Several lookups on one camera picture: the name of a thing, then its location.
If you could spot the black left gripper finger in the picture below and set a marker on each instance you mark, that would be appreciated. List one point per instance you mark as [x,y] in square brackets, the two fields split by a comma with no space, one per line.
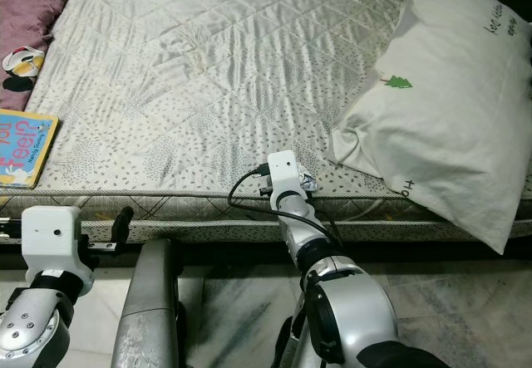
[123,225]

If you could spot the colourful children's book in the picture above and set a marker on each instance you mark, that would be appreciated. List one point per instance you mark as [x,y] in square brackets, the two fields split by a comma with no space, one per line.
[25,148]

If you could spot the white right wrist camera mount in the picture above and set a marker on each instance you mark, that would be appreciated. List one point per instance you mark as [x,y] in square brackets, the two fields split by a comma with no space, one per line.
[284,173]

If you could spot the white quilted mattress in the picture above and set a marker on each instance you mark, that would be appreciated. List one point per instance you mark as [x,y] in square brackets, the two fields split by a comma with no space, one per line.
[216,77]

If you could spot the left robot leg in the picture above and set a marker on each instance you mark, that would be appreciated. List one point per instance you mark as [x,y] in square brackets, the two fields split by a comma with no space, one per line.
[150,301]

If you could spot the purple blanket with panda prints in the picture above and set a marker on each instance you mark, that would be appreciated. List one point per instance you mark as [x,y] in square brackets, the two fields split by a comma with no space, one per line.
[25,19]

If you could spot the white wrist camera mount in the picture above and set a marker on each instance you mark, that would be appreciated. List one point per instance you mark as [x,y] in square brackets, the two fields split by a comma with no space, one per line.
[284,173]
[50,235]

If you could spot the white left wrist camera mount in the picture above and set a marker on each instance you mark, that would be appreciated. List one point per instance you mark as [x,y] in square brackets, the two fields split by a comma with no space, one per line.
[50,235]

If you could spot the robot leg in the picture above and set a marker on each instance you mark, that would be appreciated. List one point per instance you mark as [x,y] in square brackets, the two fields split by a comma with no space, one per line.
[291,347]
[150,301]

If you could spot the right robot leg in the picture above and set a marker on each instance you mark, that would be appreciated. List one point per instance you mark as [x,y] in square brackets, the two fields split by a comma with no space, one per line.
[291,347]

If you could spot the white pillow with green tree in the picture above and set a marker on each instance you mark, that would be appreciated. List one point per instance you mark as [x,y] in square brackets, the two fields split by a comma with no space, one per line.
[449,119]

